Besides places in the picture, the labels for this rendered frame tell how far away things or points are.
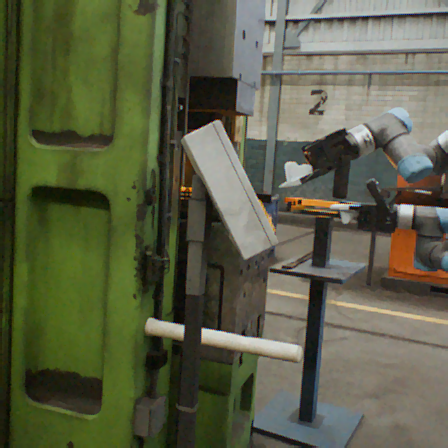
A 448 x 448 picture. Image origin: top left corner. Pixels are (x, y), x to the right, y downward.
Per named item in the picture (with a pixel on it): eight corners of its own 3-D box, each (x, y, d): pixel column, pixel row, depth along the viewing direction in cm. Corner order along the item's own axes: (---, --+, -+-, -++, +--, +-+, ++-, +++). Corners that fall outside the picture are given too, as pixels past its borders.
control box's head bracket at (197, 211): (242, 240, 132) (246, 184, 131) (224, 247, 120) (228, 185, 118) (201, 235, 136) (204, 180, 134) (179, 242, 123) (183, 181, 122)
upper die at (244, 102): (253, 116, 188) (255, 88, 187) (236, 111, 169) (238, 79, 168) (145, 112, 201) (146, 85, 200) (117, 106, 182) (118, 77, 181)
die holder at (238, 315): (264, 331, 209) (273, 216, 203) (233, 365, 173) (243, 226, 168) (135, 308, 227) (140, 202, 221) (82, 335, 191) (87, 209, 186)
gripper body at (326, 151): (297, 148, 140) (339, 128, 141) (311, 178, 142) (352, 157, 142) (305, 148, 133) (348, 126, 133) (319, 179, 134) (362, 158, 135)
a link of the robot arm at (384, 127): (418, 123, 133) (399, 98, 136) (378, 143, 133) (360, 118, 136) (413, 140, 140) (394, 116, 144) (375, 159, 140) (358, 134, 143)
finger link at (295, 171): (271, 171, 137) (304, 154, 137) (281, 191, 137) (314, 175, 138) (274, 171, 133) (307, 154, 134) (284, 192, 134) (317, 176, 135)
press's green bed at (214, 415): (254, 446, 214) (263, 331, 208) (222, 502, 179) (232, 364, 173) (129, 416, 232) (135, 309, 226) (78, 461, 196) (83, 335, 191)
